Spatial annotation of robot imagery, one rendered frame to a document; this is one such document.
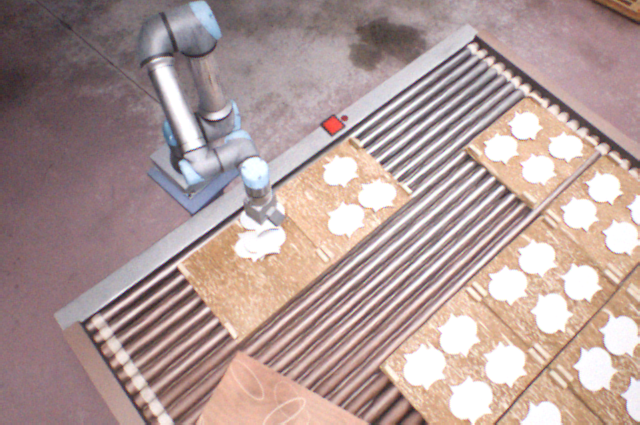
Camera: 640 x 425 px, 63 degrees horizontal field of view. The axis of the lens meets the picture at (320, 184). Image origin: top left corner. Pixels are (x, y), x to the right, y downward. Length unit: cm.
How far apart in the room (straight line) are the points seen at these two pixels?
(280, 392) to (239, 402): 12
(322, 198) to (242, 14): 217
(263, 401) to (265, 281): 41
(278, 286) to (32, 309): 160
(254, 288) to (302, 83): 189
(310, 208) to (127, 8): 252
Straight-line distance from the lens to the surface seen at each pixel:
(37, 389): 297
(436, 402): 180
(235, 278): 185
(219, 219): 196
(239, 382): 166
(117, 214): 313
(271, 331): 180
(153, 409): 182
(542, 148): 227
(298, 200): 195
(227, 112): 183
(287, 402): 165
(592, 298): 207
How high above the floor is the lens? 268
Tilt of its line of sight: 62 degrees down
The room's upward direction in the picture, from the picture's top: 4 degrees clockwise
